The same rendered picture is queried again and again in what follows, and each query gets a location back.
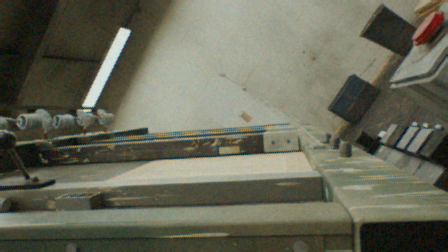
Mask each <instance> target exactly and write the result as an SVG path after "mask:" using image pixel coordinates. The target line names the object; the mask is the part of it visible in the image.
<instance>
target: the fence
mask: <svg viewBox="0 0 448 252"><path fill-rule="evenodd" d="M87 192H101V193H102V206H103V207H129V206H150V205H192V204H214V203H234V202H277V201H298V200H319V199H323V184H322V176H321V175H320V173H319V171H306V172H291V173H260V174H244V175H229V176H198V177H183V178H168V179H138V180H123V181H108V182H78V183H63V184H52V185H50V186H47V187H42V188H40V189H30V190H0V198H4V199H8V200H9V201H10V204H11V205H10V209H9V210H25V209H56V208H55V200H54V199H55V198H57V197H61V196H63V195H66V194H69V193H87Z"/></svg>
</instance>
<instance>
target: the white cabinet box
mask: <svg viewBox="0 0 448 252"><path fill-rule="evenodd" d="M195 108H196V109H198V110H199V111H201V112H203V113H204V114H205V115H208V116H209V117H210V118H212V119H214V121H216V122H218V123H219V124H221V125H223V126H224V127H225V128H234V127H244V126H255V125H276V124H285V123H289V124H290V123H292V122H300V121H299V120H298V119H295V118H294V117H293V116H292V115H289V114H288V113H287V112H285V111H283V110H282V109H279V107H277V106H275V105H273V104H272V103H271V102H269V101H267V100H266V99H264V98H263V97H261V96H259V95H258V94H256V93H254V92H253V91H252V90H250V89H248V88H247V87H246V86H243V85H242V84H240V83H238V82H237V81H236V80H234V79H232V78H231V77H229V76H227V75H226V74H218V73H216V74H215V75H214V77H213V78H212V80H211V83H209V85H208V87H207V89H206V90H205V93H204V94H203V96H202V98H201V99H200V101H199V102H198V105H197V106H196V107H195Z"/></svg>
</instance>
